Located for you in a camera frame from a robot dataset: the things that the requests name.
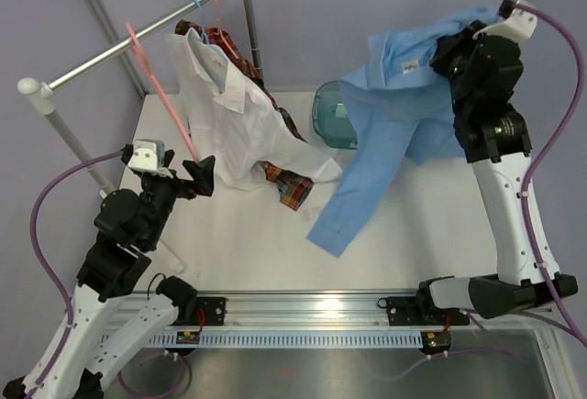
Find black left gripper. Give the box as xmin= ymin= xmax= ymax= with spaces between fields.
xmin=142 ymin=150 xmax=216 ymax=248

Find light blue shirt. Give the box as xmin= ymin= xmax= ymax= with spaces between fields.
xmin=307 ymin=6 xmax=498 ymax=257

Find pink plastic hanger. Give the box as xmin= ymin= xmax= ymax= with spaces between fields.
xmin=126 ymin=23 xmax=199 ymax=162

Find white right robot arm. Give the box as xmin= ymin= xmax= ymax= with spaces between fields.
xmin=415 ymin=20 xmax=578 ymax=323

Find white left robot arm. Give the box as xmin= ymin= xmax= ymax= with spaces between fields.
xmin=3 ymin=145 xmax=216 ymax=398

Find white shirt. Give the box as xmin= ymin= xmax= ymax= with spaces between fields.
xmin=165 ymin=30 xmax=342 ymax=191

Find red plaid shirt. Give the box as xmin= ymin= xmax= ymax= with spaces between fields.
xmin=174 ymin=19 xmax=314 ymax=211

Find pink hanger on rack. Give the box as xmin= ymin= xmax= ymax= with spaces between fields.
xmin=213 ymin=0 xmax=239 ymax=59

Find teal plastic tub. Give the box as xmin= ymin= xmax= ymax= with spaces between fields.
xmin=312 ymin=81 xmax=358 ymax=150

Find metal clothes rack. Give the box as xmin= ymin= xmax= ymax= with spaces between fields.
xmin=17 ymin=0 xmax=265 ymax=276

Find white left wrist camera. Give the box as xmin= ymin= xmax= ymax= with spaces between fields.
xmin=121 ymin=139 xmax=171 ymax=177

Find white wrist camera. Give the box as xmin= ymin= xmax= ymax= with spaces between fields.
xmin=121 ymin=139 xmax=171 ymax=177
xmin=472 ymin=0 xmax=537 ymax=44

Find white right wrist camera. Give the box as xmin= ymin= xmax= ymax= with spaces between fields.
xmin=472 ymin=0 xmax=537 ymax=44

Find white slotted cable duct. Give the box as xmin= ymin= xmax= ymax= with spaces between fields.
xmin=142 ymin=329 xmax=424 ymax=349

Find aluminium frame rail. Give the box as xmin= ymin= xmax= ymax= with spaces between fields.
xmin=91 ymin=288 xmax=559 ymax=331

